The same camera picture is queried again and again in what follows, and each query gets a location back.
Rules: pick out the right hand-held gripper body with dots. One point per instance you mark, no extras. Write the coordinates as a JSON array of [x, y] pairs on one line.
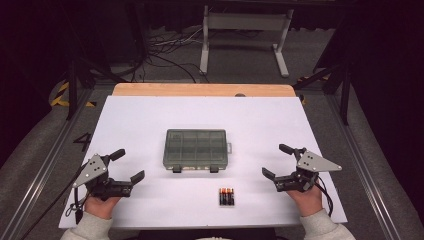
[[313, 163]]

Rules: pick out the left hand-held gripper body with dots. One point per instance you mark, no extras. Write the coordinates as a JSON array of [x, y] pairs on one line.
[[95, 170]]

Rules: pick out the black and gold battery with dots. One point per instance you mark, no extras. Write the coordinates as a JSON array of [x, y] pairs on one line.
[[228, 197], [221, 197], [225, 197], [232, 197]]

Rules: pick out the grey transparent compartment storage box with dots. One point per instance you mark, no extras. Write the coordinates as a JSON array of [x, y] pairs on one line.
[[196, 150]]

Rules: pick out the person's left hand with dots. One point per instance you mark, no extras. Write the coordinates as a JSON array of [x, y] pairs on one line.
[[100, 208]]

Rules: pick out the person's right hand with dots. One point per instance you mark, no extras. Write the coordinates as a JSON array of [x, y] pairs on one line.
[[308, 201]]

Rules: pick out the black tripod stand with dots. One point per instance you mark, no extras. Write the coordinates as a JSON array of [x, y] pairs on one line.
[[345, 93], [71, 90]]

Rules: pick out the yellow and black floor tape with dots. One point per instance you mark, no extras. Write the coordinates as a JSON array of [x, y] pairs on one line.
[[61, 95]]

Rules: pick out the person's dark clothing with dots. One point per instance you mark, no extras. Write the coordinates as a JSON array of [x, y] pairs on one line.
[[206, 234]]

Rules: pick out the white metal stand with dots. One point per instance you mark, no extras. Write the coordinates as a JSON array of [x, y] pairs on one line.
[[246, 21]]

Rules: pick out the aluminium rail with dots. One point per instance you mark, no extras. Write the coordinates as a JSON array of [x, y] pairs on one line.
[[43, 170], [363, 173]]

